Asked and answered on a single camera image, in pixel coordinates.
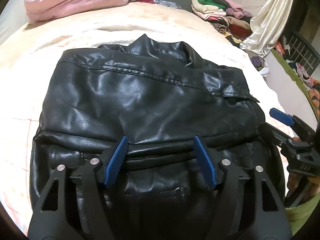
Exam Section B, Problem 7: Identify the beige bed sheet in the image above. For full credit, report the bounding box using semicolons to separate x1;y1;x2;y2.
1;2;218;44

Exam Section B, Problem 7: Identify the white plastic bag of clothes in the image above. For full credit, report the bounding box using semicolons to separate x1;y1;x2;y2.
248;51;270;80

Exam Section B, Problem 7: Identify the person's right hand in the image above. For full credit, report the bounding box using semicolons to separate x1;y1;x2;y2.
286;135;320;201

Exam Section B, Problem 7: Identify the pile of folded clothes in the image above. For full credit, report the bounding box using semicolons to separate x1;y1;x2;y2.
191;0;253;48

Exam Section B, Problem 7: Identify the cream satin curtain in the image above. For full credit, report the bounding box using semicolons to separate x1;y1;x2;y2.
240;0;293;57

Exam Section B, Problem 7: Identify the black leather jacket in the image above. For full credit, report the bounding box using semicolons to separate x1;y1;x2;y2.
30;35;284;239

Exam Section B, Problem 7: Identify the white pink patterned blanket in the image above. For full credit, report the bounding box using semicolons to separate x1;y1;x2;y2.
1;26;281;233

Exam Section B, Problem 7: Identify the green sleeve right forearm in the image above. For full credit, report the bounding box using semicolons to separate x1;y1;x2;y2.
285;193;320;235

